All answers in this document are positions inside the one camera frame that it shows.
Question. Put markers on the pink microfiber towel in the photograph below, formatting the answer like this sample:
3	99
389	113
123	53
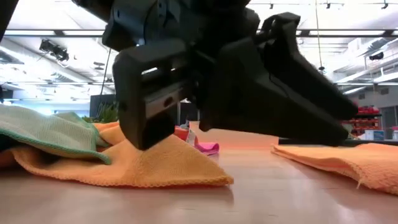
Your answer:
208	147

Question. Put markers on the small black ceiling device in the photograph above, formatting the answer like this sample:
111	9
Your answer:
376	56

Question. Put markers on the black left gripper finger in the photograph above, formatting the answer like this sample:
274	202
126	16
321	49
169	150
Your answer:
298	68
248	102

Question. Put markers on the black ceiling-mounted device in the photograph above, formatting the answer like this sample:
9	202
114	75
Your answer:
53	49

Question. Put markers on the orange microfiber towel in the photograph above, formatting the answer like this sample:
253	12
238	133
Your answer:
357	161
155	165

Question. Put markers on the overhead light bar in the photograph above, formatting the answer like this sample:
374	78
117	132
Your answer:
59	32

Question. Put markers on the black monitor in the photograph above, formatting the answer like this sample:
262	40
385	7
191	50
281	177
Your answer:
96	104

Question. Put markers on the small potted succulent plant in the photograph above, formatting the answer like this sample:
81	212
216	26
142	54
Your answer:
105	113

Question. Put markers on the light green microfiber towel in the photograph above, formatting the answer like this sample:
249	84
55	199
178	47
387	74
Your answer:
46	130

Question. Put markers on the shelf with red bins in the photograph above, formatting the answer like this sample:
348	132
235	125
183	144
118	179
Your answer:
368	110

